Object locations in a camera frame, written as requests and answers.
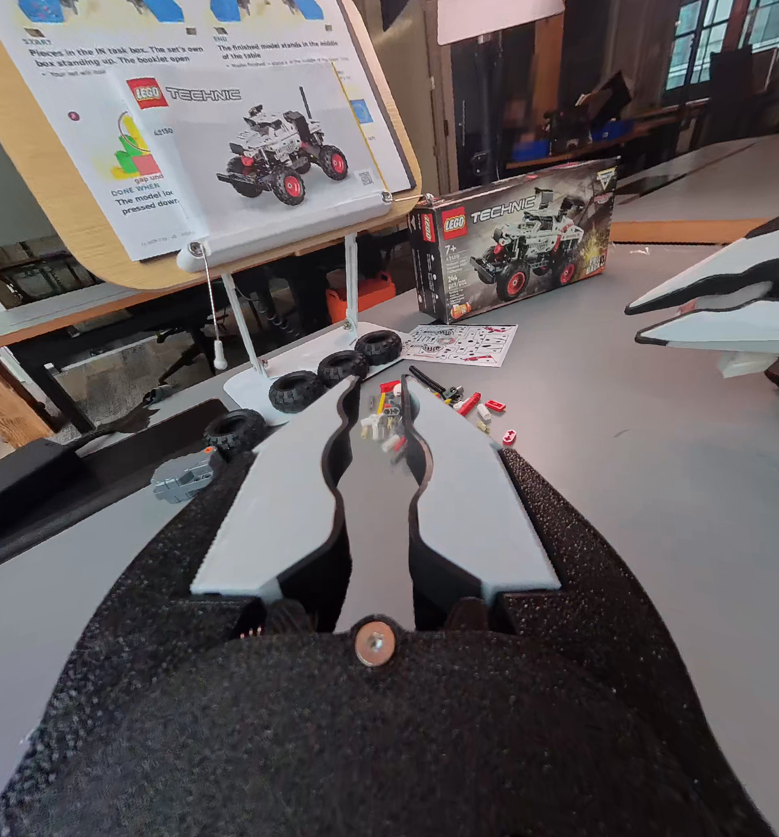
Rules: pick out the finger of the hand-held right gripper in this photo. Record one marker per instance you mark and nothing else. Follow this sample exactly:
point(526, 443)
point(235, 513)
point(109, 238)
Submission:
point(755, 258)
point(742, 327)

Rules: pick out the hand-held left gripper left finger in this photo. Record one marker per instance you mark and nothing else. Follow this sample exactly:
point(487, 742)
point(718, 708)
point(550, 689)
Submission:
point(272, 516)

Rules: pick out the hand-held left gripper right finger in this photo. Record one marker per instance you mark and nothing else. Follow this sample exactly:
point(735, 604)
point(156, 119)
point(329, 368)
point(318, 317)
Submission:
point(481, 516)

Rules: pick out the pile of toy bricks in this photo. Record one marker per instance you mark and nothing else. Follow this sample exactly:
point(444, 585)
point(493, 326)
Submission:
point(389, 425)

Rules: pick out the grey desk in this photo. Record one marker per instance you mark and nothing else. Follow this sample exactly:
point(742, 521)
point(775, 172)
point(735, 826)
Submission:
point(625, 458)

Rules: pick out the printed task sheet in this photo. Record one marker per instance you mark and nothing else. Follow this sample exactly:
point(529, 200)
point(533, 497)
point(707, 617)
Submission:
point(82, 85)

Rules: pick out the wood edged grey table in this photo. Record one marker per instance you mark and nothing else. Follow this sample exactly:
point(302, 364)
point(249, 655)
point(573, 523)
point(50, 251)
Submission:
point(703, 189)

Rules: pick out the black toy tire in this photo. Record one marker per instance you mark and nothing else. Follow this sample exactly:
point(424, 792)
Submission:
point(330, 376)
point(219, 444)
point(285, 399)
point(380, 356)

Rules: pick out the grey toy motor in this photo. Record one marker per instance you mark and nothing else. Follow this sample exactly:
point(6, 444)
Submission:
point(180, 484)

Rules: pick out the black ribbed toy tube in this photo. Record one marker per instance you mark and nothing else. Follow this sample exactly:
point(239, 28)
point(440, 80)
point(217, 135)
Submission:
point(425, 380)

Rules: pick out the sticker sheet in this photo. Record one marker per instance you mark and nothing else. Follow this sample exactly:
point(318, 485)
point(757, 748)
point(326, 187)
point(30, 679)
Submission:
point(461, 346)

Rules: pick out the toy set box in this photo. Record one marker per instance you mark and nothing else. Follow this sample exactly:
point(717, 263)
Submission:
point(527, 261)

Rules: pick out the toy instruction booklet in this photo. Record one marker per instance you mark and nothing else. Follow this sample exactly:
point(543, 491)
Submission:
point(200, 150)

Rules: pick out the instruction booklet on stand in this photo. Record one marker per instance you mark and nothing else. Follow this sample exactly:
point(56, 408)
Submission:
point(36, 216)

